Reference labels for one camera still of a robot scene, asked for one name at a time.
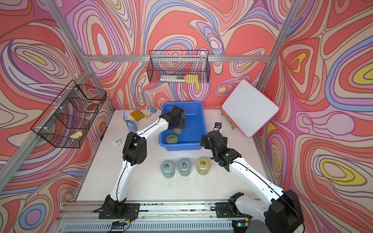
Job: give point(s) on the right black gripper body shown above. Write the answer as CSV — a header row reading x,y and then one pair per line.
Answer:
x,y
214,153

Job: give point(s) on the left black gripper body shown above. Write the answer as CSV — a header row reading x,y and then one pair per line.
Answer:
x,y
179,123

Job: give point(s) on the blue plastic basket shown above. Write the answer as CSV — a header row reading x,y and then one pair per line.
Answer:
x,y
195,128

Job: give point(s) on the yellow-green tea canister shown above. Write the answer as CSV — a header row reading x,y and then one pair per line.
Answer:
x,y
203,166

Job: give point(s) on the grey-blue tea canister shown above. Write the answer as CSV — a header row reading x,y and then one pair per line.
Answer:
x,y
168,169
184,167

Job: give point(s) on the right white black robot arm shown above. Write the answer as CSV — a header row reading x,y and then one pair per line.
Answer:
x,y
280,210

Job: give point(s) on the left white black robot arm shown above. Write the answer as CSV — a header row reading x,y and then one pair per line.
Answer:
x,y
135,152

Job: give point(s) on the olive green tea canister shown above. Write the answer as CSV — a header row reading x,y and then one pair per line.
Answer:
x,y
177,131

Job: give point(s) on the green tea canister front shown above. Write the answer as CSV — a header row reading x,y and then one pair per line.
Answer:
x,y
172,139

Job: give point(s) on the yellow box in basket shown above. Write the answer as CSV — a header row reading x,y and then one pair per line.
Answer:
x,y
191,78

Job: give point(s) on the yellow sponge in basket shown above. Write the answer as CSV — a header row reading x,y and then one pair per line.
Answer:
x,y
77,135

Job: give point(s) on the wooden board easel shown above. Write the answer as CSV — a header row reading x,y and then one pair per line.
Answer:
x,y
233,125

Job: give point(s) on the blue small clip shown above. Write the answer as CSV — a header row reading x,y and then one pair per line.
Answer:
x,y
152,111

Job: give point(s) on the amber square block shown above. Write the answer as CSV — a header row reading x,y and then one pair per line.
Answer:
x,y
137,114

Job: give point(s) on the blue spray bottle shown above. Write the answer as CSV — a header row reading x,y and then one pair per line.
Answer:
x,y
130,124

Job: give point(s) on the small white tag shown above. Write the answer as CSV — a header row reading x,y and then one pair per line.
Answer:
x,y
117,142

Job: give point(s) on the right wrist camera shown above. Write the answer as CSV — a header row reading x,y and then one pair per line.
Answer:
x,y
217,126

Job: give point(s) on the white board pink frame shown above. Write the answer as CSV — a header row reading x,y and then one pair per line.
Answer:
x,y
249,109

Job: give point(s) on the black wire basket back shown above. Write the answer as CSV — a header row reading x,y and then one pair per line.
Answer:
x,y
171,66

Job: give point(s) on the black wire basket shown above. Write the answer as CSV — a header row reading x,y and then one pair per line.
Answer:
x,y
74,109
171,66

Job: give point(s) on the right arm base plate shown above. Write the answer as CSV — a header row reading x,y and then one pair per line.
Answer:
x,y
223,210

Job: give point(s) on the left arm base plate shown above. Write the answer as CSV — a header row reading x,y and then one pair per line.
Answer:
x,y
128,210

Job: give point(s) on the black wire basket left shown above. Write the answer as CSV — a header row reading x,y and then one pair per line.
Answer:
x,y
74,109

